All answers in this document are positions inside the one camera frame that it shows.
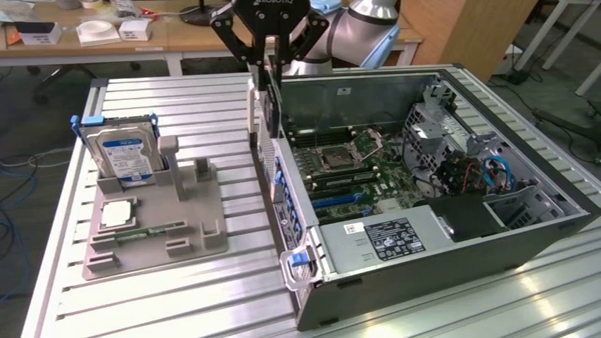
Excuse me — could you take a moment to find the grey parts rack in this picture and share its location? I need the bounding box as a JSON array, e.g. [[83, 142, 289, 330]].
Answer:
[[81, 135, 230, 282]]

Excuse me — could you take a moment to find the wooden desk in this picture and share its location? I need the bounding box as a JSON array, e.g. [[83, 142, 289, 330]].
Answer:
[[0, 0, 423, 68]]

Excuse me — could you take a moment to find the white table frame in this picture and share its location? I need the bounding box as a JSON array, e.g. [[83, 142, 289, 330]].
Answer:
[[512, 0, 601, 96]]

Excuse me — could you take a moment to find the grey power supply unit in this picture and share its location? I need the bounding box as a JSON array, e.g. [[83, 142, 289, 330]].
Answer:
[[309, 206, 451, 279]]

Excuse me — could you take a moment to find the blue floor cable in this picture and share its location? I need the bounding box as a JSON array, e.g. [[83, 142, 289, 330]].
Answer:
[[0, 168, 39, 304]]

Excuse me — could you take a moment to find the black PC case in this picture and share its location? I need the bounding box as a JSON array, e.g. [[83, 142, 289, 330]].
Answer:
[[246, 68, 601, 332]]

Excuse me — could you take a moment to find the green motherboard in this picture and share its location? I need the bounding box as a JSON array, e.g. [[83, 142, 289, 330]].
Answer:
[[283, 119, 432, 226]]

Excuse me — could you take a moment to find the hard disk with blue label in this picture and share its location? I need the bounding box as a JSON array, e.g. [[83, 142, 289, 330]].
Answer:
[[77, 121, 158, 187]]

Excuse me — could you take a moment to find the white box with black lid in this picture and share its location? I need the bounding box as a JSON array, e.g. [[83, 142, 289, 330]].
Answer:
[[11, 21, 63, 46]]

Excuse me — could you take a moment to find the black chair base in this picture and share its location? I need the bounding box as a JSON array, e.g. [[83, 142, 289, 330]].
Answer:
[[25, 62, 94, 104]]

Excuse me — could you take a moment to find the black expansion slot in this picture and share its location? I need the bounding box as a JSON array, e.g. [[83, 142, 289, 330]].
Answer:
[[310, 189, 361, 201]]

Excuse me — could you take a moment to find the wooden cabinet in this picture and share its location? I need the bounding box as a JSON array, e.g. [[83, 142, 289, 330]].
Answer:
[[400, 0, 538, 82]]

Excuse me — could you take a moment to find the CPU socket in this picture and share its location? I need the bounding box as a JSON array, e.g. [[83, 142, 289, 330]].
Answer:
[[314, 144, 357, 172]]

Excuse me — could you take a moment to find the black lamp base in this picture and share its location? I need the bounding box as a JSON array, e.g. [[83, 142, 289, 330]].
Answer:
[[179, 0, 221, 26]]

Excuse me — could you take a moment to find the white floor cable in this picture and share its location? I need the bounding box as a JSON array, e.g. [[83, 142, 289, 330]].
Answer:
[[0, 146, 71, 168]]

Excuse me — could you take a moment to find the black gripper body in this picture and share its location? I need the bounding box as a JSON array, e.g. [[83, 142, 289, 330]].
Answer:
[[231, 0, 310, 39]]

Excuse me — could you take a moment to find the silver metal disk bay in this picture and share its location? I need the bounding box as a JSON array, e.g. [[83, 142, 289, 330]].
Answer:
[[400, 100, 475, 170]]

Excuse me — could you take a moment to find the blue expansion slot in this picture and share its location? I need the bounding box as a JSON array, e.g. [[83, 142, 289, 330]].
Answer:
[[313, 194, 366, 209]]

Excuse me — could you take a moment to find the blue wire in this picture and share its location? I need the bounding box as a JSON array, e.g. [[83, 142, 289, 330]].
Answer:
[[482, 156, 518, 195]]

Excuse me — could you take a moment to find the black plastic shroud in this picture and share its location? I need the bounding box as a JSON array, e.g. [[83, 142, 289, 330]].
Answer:
[[424, 195, 510, 244]]

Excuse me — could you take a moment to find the black stand base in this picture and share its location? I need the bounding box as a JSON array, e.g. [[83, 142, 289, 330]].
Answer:
[[532, 105, 601, 132]]

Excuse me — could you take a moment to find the metal socket cover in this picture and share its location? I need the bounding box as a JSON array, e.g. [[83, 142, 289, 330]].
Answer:
[[349, 126, 383, 161]]

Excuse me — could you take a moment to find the green RAM stick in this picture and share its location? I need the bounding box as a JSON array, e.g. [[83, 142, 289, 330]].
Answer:
[[111, 227, 169, 242]]

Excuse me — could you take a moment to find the black wire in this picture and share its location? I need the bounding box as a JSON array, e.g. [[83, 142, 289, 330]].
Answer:
[[411, 168, 446, 199]]

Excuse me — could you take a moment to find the blue disk carrier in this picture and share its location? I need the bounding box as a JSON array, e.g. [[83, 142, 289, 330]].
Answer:
[[67, 111, 165, 172]]

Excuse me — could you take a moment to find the grey metal drive bracket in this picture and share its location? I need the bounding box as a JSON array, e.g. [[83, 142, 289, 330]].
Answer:
[[482, 182, 564, 230]]

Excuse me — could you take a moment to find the small white box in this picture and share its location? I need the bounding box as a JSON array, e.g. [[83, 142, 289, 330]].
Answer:
[[115, 19, 154, 42]]

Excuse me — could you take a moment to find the silver CPU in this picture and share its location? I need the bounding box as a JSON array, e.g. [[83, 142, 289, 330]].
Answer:
[[99, 201, 134, 228]]

